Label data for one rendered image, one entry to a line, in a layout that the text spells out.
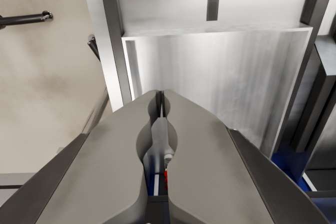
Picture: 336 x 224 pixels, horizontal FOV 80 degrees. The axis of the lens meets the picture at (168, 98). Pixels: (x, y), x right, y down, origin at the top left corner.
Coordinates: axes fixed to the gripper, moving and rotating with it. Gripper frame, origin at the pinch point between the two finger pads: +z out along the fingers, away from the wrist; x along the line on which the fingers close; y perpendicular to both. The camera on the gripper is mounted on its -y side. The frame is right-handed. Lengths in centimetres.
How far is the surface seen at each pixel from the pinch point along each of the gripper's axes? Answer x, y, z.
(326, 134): 32.4, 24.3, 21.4
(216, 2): 7.4, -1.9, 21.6
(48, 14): -66, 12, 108
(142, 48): -3.8, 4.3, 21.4
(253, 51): 13.9, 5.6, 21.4
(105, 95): -31, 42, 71
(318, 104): 26.4, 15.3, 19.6
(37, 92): -92, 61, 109
